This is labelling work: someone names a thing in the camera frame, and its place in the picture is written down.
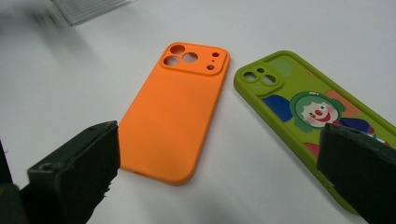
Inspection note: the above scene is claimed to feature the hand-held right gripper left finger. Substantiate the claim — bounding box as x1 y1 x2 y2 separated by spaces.
19 120 121 224

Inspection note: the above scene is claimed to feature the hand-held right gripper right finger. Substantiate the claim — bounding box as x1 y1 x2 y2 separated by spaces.
317 122 396 224

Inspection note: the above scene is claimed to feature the green clown phone case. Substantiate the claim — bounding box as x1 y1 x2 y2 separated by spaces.
233 49 396 217

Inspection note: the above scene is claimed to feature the orange phone case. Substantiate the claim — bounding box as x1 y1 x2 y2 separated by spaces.
117 41 232 187

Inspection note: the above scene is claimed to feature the clear plastic rack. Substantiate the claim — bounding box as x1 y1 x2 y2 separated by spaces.
50 0 138 27

